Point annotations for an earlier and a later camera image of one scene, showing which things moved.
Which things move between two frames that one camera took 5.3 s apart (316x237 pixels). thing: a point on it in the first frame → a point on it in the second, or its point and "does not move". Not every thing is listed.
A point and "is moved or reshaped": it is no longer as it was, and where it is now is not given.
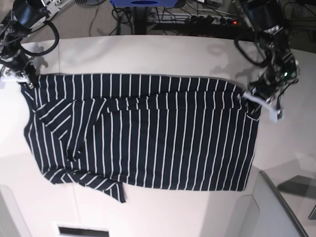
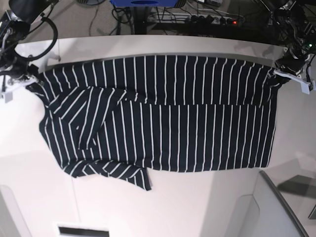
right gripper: x=282 y=69 → x=297 y=30
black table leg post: x=140 y=19 does not move
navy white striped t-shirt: x=108 y=131 is moved or reshaped
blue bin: x=143 y=3 does not move
